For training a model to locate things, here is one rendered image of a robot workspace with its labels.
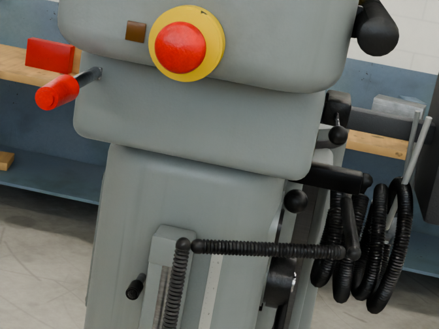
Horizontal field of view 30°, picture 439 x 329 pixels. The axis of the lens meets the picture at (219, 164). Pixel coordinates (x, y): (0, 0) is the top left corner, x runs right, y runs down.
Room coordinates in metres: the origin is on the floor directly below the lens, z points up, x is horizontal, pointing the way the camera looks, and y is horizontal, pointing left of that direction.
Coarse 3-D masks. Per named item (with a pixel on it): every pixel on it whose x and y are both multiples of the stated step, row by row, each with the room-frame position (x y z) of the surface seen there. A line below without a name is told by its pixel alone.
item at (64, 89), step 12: (84, 72) 0.73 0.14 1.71; (96, 72) 0.76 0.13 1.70; (48, 84) 0.64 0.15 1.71; (60, 84) 0.65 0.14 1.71; (72, 84) 0.67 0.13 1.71; (84, 84) 0.72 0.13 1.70; (36, 96) 0.64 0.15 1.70; (48, 96) 0.63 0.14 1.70; (60, 96) 0.64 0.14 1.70; (72, 96) 0.67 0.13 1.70; (48, 108) 0.64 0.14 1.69
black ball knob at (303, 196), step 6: (288, 192) 0.95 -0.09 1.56; (294, 192) 0.95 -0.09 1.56; (300, 192) 0.95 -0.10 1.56; (288, 198) 0.94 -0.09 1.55; (294, 198) 0.94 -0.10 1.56; (300, 198) 0.94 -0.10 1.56; (306, 198) 0.95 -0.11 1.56; (288, 204) 0.94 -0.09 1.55; (294, 204) 0.94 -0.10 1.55; (300, 204) 0.94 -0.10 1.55; (306, 204) 0.94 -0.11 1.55; (288, 210) 0.94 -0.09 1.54; (294, 210) 0.94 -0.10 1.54; (300, 210) 0.94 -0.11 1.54
